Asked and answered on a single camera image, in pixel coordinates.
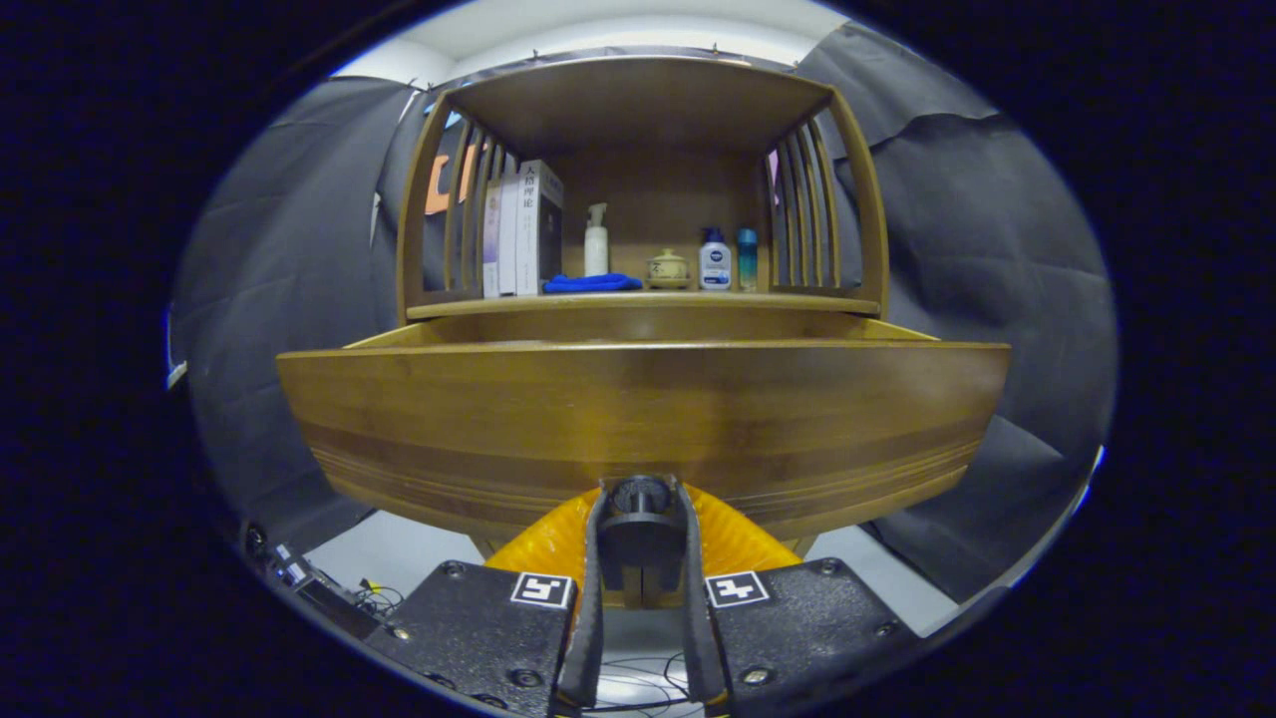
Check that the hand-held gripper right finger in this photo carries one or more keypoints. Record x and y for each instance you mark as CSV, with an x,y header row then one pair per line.
x,y
695,618

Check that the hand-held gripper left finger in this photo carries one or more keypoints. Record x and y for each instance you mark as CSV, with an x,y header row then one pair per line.
x,y
593,598

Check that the black drawer knob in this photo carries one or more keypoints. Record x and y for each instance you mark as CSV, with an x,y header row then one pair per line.
x,y
638,534

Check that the wooden drawer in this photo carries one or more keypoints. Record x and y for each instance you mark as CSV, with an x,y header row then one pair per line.
x,y
638,419

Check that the wooden countertop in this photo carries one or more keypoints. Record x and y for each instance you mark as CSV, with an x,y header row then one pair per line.
x,y
638,302

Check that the wooden cabinet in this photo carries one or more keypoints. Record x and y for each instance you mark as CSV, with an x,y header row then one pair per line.
x,y
648,100

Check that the black power strip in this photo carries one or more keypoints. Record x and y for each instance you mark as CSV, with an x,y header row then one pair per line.
x,y
294,576

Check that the blue folded cloth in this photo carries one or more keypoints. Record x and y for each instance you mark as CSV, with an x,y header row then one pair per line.
x,y
591,283

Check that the beige lidded teacup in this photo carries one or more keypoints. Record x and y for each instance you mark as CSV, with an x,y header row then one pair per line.
x,y
667,269

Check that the white pump bottle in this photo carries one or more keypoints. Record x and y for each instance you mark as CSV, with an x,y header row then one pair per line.
x,y
596,249

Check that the white lotion bottle blue cap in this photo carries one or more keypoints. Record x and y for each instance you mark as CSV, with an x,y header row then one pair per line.
x,y
715,264

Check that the teal bottle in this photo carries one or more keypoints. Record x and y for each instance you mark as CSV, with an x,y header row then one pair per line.
x,y
747,257

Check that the white book with dark cover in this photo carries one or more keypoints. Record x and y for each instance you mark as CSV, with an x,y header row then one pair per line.
x,y
543,229

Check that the purple white book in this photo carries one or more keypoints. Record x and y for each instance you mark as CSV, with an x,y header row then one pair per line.
x,y
490,239

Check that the thin white book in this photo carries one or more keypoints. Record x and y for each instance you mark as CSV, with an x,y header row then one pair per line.
x,y
508,234

